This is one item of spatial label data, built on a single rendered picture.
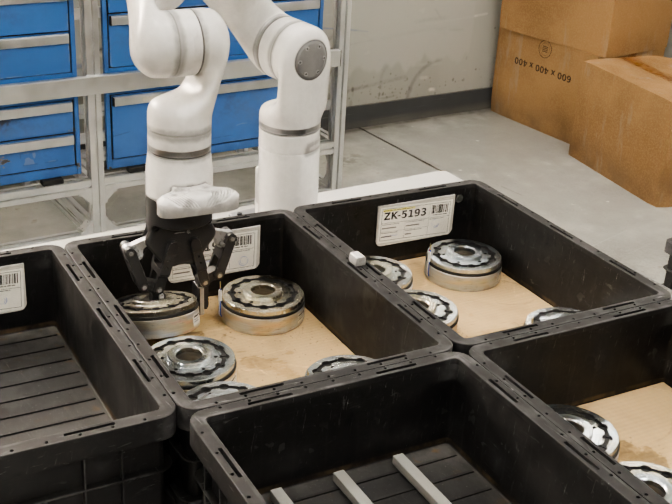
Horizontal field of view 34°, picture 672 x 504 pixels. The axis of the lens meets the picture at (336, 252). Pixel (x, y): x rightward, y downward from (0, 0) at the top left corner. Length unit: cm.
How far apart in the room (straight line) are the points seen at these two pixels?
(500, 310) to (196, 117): 49
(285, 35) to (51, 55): 163
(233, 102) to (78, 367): 220
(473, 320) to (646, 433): 29
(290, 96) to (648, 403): 66
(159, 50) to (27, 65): 198
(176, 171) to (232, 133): 223
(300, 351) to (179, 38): 39
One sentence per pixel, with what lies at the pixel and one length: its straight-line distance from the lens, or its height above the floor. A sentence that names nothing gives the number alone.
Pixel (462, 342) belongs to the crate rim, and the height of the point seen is 93.
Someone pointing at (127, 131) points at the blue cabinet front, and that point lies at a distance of 328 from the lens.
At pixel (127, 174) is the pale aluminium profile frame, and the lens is 330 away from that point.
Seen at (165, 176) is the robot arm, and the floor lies 105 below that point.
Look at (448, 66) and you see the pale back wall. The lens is 497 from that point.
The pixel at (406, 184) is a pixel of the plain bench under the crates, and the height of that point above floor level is 70.
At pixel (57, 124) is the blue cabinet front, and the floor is 48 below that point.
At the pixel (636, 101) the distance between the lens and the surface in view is 426.
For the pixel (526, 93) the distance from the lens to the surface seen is 494.
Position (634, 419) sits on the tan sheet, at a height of 83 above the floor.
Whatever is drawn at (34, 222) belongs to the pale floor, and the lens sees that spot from 377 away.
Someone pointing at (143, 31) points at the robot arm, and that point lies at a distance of 116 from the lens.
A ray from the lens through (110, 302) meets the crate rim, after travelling 119.
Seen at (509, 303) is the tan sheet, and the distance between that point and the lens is 145.
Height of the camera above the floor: 148
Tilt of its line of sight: 25 degrees down
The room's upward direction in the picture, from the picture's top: 3 degrees clockwise
